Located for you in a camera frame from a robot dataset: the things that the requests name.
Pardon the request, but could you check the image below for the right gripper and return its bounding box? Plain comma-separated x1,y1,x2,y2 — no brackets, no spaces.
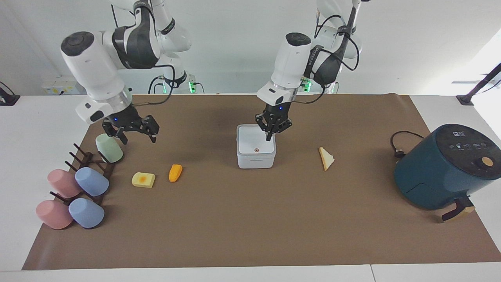
102,105,160,145

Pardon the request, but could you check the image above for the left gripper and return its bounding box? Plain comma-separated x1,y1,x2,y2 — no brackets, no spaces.
255,101,294,142

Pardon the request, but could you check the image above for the white square trash bin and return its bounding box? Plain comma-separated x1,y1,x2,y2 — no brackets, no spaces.
236,124,277,170

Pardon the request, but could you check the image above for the green cup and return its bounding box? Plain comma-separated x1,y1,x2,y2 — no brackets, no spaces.
96,133,124,164

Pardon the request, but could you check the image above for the yellow cheese block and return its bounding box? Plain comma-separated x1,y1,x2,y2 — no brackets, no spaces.
132,172,156,189

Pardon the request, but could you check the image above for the dark wooden cup rack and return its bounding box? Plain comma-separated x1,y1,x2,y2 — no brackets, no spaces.
49,143,117,206

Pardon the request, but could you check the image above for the orange carrot piece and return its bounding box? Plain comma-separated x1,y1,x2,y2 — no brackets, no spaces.
169,164,184,183

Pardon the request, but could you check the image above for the triangular bread slice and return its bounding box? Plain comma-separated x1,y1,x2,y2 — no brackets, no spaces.
318,146,335,172

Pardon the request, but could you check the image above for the blue cup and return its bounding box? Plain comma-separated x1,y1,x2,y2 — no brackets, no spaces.
75,167,110,197
68,198,105,230

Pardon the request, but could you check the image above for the pink cup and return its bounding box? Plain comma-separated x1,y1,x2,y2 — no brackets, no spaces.
36,200,74,230
47,169,83,199

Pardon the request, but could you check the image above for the black stand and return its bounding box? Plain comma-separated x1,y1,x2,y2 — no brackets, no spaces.
456,63,501,107
0,81,21,107

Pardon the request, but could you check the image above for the teal air fryer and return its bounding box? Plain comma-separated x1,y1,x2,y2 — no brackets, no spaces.
393,123,501,223

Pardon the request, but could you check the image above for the white wall socket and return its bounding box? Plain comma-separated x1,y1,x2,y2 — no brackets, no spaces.
41,81,81,96

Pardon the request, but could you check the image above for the black air fryer cable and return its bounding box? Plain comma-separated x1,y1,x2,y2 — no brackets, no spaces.
390,130,426,159

